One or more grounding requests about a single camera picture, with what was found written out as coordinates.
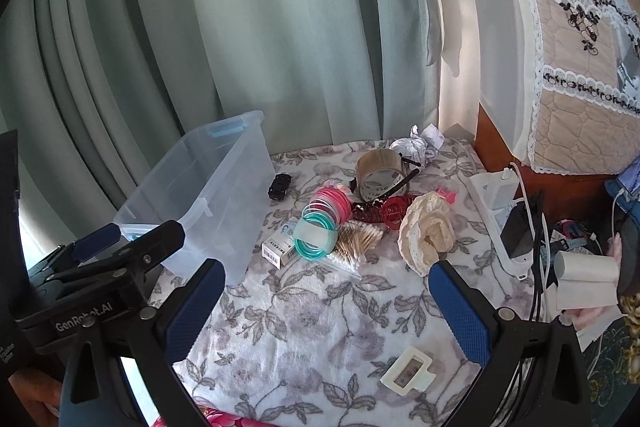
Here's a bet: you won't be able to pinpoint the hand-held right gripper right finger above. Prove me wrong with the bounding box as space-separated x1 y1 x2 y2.
429 260 593 427

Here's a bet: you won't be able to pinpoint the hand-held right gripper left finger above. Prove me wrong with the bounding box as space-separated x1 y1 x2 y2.
62 258 227 427

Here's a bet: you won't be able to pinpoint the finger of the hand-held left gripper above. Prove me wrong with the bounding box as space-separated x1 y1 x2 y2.
27 223 123 280
50 220 187 288

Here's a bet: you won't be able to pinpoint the clear plastic storage container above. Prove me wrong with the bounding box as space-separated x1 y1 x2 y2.
112 110 275 286

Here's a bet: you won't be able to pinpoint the red hair comb clip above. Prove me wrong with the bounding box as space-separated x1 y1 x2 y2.
352 193 416 228

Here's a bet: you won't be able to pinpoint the brown packing tape roll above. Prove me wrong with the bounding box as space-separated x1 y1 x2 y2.
355 149 408 202

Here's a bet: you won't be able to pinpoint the person's left hand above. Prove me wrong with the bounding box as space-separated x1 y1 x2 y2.
10 373 67 419

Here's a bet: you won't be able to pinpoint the white plastic tag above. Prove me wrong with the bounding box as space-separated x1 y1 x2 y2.
380 346 438 393

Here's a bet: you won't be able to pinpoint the cream lace cloth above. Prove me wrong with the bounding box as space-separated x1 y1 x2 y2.
397 191 458 278

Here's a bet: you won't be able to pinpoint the black power adapter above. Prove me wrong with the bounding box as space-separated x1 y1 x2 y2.
500 202 538 259

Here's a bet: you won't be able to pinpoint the small white medicine box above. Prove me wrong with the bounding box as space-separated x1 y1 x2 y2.
261 241 297 269

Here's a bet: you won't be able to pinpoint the white power strip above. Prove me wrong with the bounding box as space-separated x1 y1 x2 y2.
467 172 533 280

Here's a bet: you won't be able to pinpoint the white paper roll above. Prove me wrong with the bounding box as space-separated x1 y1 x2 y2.
555 279 619 312
553 251 621 284

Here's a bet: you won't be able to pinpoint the cotton swabs pack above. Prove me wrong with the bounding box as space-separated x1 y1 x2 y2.
320 221 386 280

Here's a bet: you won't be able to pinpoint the blue white packet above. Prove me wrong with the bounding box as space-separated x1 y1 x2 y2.
274 219 303 248

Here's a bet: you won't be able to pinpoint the floral blanket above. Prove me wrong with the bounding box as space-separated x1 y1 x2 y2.
145 137 546 427

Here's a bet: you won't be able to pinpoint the blue pink smartwatch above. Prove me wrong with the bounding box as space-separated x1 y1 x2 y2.
554 219 587 253

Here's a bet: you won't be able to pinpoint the black toy car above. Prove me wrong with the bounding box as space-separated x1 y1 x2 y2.
267 173 293 201

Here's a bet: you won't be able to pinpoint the pink and teal bangles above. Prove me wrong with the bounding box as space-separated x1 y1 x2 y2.
293 206 340 264

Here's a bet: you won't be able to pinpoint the crumpled white paper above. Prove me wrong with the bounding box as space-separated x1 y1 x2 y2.
390 124 446 168

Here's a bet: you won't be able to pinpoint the wooden furniture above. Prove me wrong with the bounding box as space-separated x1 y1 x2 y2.
475 102 631 228

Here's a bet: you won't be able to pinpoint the green curtain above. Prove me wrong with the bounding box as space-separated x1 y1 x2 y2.
0 0 441 228

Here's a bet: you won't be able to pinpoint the beige quilted lace cover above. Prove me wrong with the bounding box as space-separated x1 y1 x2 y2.
480 0 640 176

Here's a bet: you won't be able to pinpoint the white sheer curtain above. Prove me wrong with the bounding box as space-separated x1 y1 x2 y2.
397 0 531 162

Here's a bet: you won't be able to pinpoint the black cables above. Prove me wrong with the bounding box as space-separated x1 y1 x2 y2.
529 191 552 324

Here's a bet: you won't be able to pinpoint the pink hair ties bundle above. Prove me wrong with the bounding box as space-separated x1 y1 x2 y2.
311 187 353 225

